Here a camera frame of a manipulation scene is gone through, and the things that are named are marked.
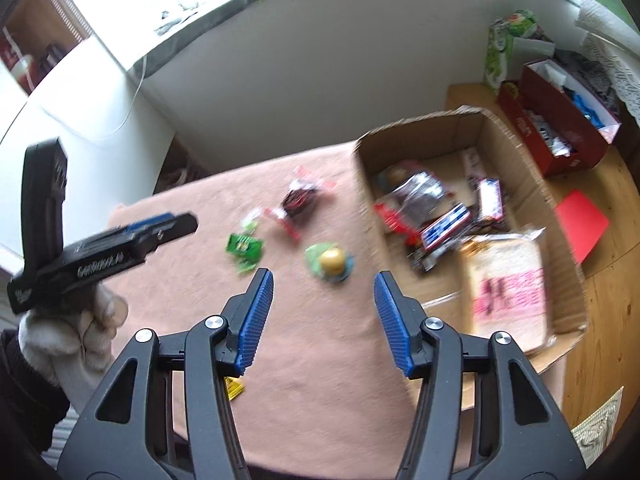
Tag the pink towel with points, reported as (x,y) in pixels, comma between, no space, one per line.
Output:
(300,385)

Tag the red card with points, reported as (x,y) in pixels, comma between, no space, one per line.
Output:
(582,225)

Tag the yellow candy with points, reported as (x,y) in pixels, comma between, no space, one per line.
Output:
(234,389)

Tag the patterned cloth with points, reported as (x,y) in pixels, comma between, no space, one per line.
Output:
(600,430)

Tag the cardboard box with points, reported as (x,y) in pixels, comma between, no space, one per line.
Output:
(520,160)

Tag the large red date packet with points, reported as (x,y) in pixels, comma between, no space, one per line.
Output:
(417,195)

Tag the sliced bread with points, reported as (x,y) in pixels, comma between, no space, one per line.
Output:
(507,290)

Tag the green printed bag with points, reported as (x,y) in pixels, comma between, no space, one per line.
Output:
(505,40)

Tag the wooden side table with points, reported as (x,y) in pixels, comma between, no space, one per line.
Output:
(615,300)

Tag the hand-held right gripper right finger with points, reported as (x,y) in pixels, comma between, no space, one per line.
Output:
(392,320)

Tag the person's left forearm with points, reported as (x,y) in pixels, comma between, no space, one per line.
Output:
(25,390)

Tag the small red date packet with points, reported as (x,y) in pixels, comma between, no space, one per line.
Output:
(299,199)

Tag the red shoe box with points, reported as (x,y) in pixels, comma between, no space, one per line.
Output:
(555,125)

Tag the large brown chocolate bar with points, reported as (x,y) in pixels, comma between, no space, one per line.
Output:
(445,227)

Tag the white lace cloth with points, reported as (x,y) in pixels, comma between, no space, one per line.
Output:
(610,50)

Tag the small brown chocolate bar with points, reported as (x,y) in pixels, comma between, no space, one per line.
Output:
(489,200)

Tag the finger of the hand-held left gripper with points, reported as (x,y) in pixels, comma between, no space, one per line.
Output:
(170,230)
(147,223)

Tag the wooden shelf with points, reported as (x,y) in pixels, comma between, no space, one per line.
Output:
(35,45)

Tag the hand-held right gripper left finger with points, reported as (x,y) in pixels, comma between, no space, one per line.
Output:
(255,310)

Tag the person's left hand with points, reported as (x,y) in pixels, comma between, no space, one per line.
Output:
(65,340)

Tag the black and white candy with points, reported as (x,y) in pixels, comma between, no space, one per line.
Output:
(422,260)

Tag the ball candy with green wrapper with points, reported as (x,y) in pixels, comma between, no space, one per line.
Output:
(331,260)

